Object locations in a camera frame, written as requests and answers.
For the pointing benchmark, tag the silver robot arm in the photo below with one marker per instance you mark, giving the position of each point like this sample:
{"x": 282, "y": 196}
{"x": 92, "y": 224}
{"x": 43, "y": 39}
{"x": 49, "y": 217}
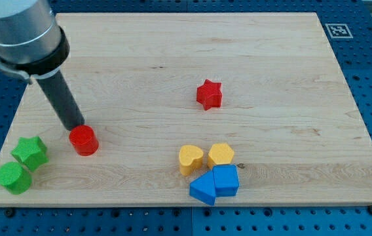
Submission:
{"x": 34, "y": 46}

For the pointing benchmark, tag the yellow heart block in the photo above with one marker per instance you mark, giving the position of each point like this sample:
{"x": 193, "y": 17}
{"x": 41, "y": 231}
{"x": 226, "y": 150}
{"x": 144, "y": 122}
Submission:
{"x": 190, "y": 159}

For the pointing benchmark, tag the wooden board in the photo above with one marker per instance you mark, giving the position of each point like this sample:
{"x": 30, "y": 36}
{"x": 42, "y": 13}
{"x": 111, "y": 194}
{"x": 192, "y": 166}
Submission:
{"x": 287, "y": 112}

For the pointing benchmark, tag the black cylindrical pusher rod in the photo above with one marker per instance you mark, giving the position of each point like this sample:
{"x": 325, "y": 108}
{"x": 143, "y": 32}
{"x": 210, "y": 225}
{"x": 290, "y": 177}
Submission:
{"x": 61, "y": 99}

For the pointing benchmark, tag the green star block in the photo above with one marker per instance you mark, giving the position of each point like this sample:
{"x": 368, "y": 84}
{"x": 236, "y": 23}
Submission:
{"x": 31, "y": 152}

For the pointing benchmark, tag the yellow hexagon block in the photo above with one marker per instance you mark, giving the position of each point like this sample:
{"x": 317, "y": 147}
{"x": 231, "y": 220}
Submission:
{"x": 220, "y": 154}

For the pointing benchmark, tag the white fiducial marker tag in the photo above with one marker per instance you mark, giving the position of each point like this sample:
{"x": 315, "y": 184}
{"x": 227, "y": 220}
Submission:
{"x": 338, "y": 31}

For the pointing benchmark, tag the blue triangle block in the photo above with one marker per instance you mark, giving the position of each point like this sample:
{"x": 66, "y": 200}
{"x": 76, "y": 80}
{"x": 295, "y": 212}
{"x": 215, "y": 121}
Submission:
{"x": 203, "y": 188}

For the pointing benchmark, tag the green cylinder block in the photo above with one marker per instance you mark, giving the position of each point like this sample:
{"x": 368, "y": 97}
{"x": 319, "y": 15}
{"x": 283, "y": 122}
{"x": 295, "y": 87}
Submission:
{"x": 14, "y": 178}

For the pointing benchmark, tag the red cylinder block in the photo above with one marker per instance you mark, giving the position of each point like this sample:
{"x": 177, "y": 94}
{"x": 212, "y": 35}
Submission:
{"x": 83, "y": 140}

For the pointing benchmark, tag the blue cube block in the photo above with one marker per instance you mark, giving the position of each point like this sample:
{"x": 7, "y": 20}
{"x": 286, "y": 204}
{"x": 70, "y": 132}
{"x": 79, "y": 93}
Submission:
{"x": 226, "y": 180}

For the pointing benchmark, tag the red star block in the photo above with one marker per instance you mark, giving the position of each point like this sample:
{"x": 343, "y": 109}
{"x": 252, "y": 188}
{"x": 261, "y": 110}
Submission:
{"x": 209, "y": 94}

